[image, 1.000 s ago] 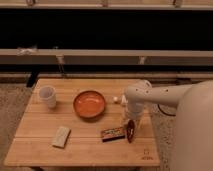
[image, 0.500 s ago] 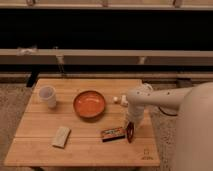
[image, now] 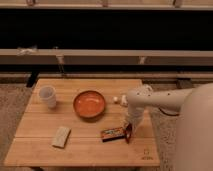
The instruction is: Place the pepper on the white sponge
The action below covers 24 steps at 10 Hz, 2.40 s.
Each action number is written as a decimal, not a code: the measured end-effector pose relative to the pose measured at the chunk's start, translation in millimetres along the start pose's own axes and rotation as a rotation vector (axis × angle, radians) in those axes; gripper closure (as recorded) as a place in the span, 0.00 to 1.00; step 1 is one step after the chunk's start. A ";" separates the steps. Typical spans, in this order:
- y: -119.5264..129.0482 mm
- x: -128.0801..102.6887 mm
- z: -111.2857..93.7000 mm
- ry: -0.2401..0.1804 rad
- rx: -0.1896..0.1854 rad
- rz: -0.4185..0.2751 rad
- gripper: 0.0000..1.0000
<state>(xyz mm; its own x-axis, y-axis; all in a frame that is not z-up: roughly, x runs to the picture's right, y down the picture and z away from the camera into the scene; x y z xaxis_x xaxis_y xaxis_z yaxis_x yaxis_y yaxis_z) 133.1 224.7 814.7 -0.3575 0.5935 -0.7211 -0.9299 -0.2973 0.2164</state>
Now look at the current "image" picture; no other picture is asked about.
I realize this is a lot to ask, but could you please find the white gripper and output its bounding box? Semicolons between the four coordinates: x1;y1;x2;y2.
123;107;144;130

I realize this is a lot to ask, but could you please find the red pepper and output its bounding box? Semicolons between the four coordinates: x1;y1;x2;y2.
124;123;132;143

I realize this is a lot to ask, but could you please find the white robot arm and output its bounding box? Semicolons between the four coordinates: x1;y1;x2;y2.
126;83;213;171

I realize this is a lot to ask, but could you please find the white sponge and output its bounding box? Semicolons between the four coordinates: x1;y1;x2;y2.
52;126;71;148

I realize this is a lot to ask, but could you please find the small colourful box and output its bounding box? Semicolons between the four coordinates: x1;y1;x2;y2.
101;127;125;142

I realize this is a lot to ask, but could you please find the white tube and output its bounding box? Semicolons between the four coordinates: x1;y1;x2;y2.
113;95;128;107

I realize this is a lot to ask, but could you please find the orange bowl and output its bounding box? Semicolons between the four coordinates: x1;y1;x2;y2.
73;90;106;119

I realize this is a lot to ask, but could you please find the wooden table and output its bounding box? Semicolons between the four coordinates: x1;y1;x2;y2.
4;79;160;167

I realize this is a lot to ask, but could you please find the white plastic cup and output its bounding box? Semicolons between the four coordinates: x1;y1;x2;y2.
38;86;57;108

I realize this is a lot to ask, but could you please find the wooden railing beam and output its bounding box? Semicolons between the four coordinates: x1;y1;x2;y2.
0;48;213;66

